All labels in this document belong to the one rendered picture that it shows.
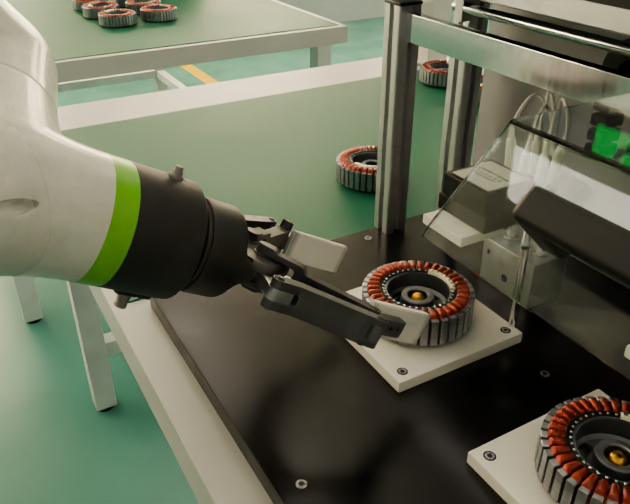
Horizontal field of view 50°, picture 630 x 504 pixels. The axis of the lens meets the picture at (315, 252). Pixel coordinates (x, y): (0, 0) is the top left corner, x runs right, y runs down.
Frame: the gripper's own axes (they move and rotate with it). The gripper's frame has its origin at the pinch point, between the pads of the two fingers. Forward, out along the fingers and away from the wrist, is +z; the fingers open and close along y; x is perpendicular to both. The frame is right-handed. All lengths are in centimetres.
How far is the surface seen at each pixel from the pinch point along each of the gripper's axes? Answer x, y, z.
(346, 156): 6.7, -38.7, 21.2
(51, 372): -84, -112, 22
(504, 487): -5.3, 20.7, 1.4
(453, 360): -2.2, 7.4, 6.8
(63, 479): -86, -73, 17
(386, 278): 0.5, -3.0, 4.5
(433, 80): 26, -70, 59
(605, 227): 15.0, 29.0, -19.3
